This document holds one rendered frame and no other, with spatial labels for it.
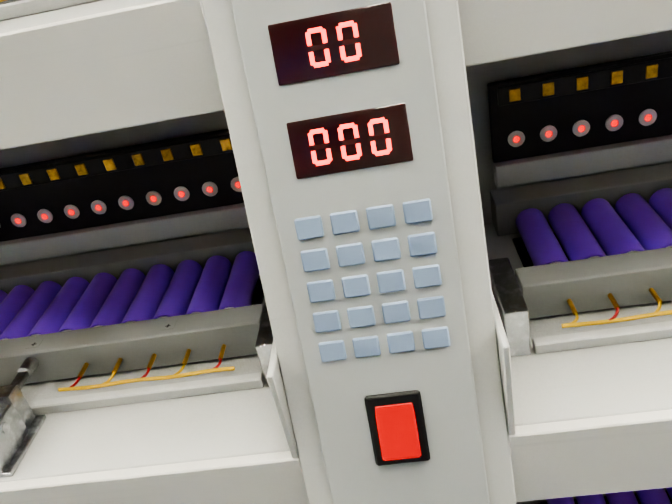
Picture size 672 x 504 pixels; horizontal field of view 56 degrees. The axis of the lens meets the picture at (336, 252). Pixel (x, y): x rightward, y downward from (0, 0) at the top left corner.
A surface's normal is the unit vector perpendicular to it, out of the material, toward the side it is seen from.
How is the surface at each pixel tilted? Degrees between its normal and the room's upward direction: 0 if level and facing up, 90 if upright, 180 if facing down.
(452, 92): 90
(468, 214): 90
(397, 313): 90
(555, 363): 15
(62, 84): 105
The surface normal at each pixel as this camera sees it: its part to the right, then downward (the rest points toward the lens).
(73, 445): -0.18, -0.85
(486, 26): -0.03, 0.51
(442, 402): -0.08, 0.27
